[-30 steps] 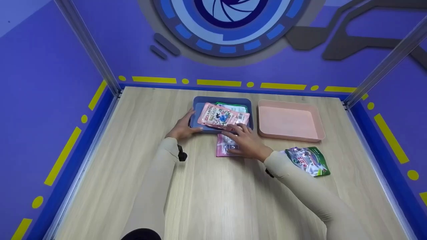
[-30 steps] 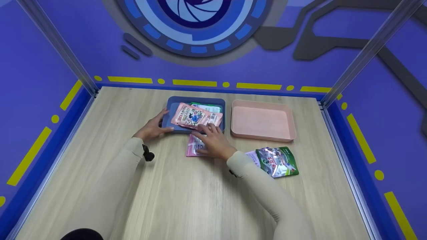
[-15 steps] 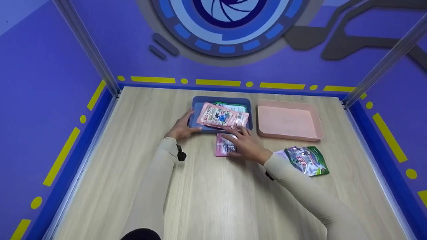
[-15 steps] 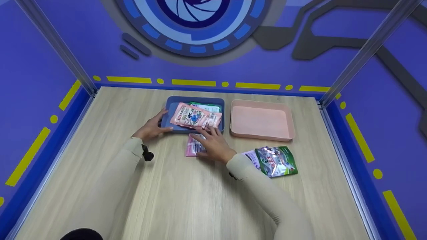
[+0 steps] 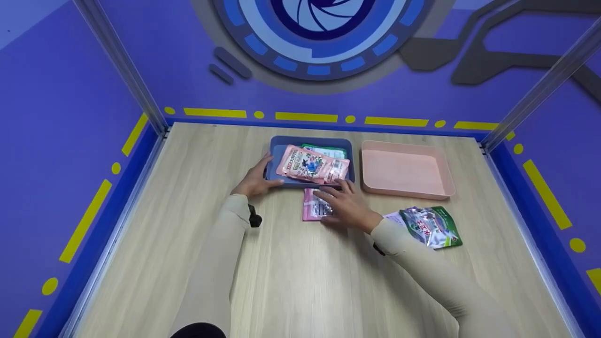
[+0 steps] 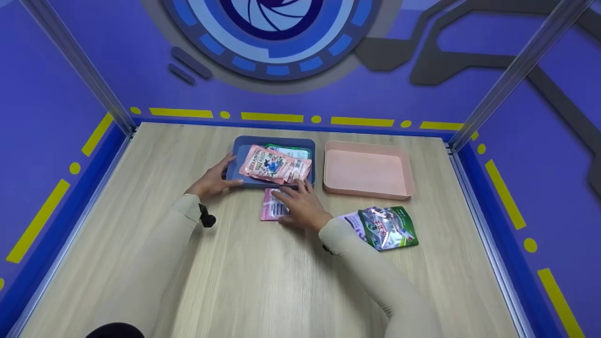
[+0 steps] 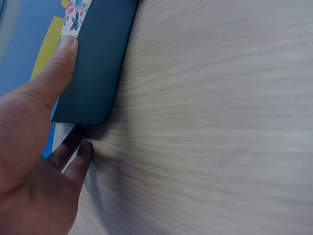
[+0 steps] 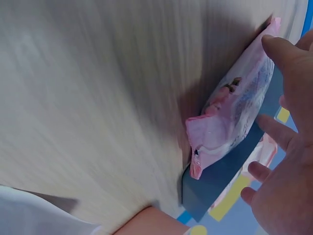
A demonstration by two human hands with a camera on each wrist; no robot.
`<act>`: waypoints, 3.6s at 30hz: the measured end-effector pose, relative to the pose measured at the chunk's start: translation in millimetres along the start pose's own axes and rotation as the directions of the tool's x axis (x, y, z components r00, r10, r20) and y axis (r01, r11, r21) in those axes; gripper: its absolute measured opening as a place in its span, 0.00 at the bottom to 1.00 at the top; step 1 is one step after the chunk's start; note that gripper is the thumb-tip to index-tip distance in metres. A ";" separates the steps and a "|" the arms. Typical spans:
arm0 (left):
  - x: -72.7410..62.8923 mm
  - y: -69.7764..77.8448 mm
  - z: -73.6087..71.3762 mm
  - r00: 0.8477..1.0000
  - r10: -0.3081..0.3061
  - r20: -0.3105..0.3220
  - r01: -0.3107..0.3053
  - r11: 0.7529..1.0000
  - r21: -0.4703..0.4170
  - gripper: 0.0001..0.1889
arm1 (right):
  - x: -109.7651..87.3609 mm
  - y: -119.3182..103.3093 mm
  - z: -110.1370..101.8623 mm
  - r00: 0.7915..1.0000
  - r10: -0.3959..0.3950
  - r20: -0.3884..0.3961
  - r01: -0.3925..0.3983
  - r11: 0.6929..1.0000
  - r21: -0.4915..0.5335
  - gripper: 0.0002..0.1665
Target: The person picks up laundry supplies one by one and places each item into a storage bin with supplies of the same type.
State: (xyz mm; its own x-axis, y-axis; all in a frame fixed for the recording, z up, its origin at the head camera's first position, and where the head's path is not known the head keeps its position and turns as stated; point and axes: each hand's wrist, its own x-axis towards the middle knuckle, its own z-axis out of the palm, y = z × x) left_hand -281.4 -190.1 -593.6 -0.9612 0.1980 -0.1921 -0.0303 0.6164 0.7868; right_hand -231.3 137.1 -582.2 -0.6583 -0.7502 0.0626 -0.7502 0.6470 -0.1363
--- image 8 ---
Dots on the dark blue box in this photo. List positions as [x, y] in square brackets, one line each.
[210, 186]

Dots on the person's left forearm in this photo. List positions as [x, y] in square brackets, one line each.
[149, 221]

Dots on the person's right thumb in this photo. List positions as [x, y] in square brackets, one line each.
[281, 52]

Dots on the person's right hand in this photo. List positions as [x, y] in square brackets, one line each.
[293, 171]

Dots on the pink printed wipes packet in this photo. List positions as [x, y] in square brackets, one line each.
[227, 117]

